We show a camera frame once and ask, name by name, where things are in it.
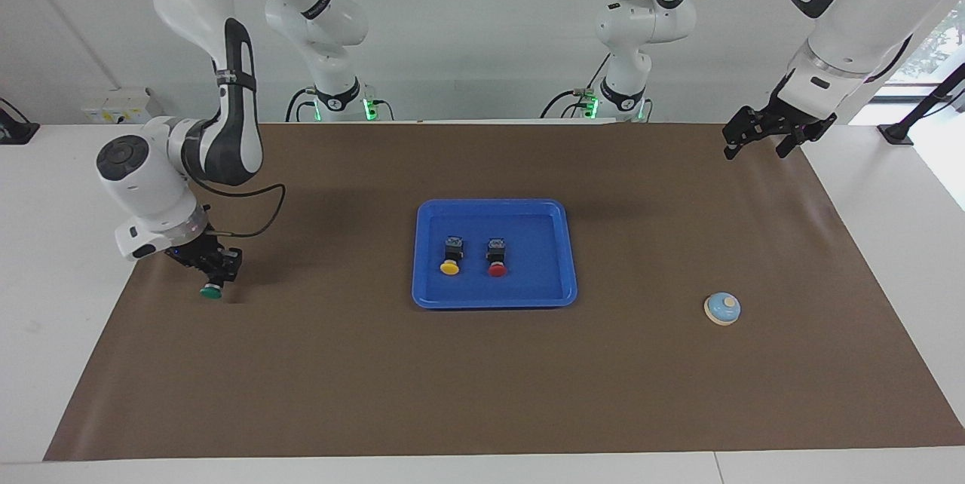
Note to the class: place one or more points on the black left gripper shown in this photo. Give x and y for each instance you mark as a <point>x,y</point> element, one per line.
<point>803,126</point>

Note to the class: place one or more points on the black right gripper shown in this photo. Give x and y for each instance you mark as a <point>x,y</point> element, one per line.
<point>196,254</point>

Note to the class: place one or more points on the green push button switch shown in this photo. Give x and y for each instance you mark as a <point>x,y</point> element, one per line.
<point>211,292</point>

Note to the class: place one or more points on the yellow push button switch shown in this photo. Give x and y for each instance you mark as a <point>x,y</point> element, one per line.
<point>451,254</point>

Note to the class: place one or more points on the red push button switch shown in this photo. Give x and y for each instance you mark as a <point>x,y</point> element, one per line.
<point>497,256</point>

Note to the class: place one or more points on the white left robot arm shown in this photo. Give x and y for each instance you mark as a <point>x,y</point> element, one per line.
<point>852,24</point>

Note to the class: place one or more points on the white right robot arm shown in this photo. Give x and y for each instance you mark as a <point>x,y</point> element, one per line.
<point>143,175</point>

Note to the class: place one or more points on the light blue call bell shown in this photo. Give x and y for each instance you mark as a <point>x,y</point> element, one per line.
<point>722,308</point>

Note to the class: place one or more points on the blue plastic tray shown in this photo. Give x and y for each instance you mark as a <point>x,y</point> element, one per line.
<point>490,292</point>

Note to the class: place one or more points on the window with greenery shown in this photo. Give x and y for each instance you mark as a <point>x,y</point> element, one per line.
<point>938,47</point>

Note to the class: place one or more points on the brown table mat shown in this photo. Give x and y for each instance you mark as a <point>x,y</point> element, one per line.
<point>482,378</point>

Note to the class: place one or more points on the black camera stand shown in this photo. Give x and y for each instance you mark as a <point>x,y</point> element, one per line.
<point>897,133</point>

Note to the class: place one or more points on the white wall socket box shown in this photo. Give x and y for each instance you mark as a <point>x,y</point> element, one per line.
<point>121,107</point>

